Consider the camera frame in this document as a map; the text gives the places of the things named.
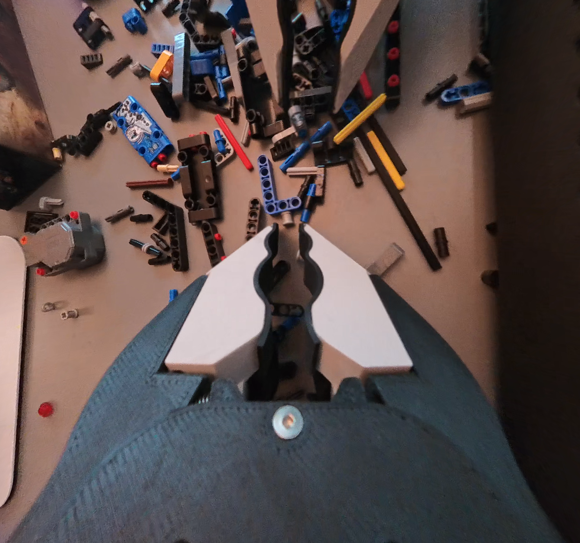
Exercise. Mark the pile of toy building pieces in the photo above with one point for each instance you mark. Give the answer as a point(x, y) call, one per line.
point(199, 176)

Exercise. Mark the orange toy brick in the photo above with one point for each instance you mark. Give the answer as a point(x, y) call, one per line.
point(161, 65)

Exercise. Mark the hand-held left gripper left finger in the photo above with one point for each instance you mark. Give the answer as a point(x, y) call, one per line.
point(222, 326)

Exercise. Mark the grey desk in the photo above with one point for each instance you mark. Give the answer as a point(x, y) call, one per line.
point(100, 344)

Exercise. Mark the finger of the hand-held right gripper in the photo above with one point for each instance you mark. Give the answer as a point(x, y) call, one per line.
point(376, 8)
point(258, 17)

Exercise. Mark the grey toy motor block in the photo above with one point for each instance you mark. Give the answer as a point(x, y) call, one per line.
point(68, 244)

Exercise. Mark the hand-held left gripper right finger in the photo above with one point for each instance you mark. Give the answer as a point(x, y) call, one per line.
point(358, 326)

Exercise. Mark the toy truck cardboard box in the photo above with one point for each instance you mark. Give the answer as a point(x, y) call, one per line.
point(23, 99)

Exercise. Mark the blue printed toy panel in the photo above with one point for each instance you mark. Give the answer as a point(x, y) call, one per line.
point(140, 131)

